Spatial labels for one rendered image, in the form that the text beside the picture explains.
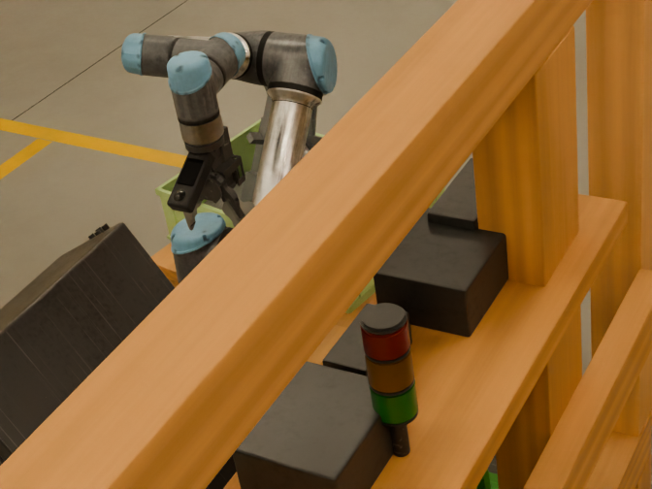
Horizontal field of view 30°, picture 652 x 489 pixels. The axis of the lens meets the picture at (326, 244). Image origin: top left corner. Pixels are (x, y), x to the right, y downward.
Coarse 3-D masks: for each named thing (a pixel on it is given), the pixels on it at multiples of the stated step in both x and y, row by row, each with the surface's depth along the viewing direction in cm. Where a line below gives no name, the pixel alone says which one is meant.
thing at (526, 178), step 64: (640, 0) 178; (640, 64) 183; (512, 128) 148; (576, 128) 159; (640, 128) 189; (512, 192) 153; (576, 192) 164; (640, 192) 196; (512, 256) 159; (640, 256) 203; (576, 320) 175; (576, 384) 181; (640, 384) 220; (512, 448) 179
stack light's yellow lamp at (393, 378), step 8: (368, 360) 129; (400, 360) 128; (408, 360) 129; (368, 368) 130; (376, 368) 128; (384, 368) 128; (392, 368) 128; (400, 368) 128; (408, 368) 129; (368, 376) 131; (376, 376) 129; (384, 376) 128; (392, 376) 128; (400, 376) 129; (408, 376) 130; (376, 384) 130; (384, 384) 129; (392, 384) 129; (400, 384) 129; (408, 384) 130; (376, 392) 130; (384, 392) 130; (392, 392) 130; (400, 392) 130
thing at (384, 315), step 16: (384, 304) 129; (368, 320) 127; (384, 320) 126; (400, 320) 126; (368, 336) 126; (384, 336) 126; (400, 336) 126; (368, 352) 128; (384, 352) 127; (400, 352) 127
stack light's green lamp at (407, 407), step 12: (372, 396) 132; (384, 396) 130; (396, 396) 130; (408, 396) 131; (384, 408) 131; (396, 408) 131; (408, 408) 132; (384, 420) 132; (396, 420) 132; (408, 420) 133
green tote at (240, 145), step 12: (240, 144) 328; (252, 144) 332; (252, 156) 334; (240, 168) 331; (168, 180) 312; (156, 192) 310; (168, 192) 308; (204, 204) 300; (432, 204) 298; (168, 216) 313; (180, 216) 309; (168, 228) 316; (372, 288) 287; (360, 300) 285; (348, 312) 284
